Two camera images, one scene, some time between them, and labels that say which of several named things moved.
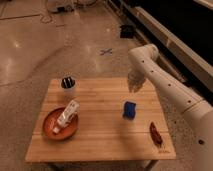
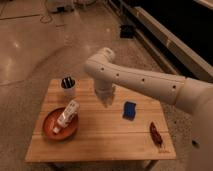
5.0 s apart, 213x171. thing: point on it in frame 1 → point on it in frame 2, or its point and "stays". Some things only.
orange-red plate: x=50 y=122 stays
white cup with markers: x=68 y=85 stays
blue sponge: x=129 y=110 stays
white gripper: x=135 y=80 → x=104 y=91
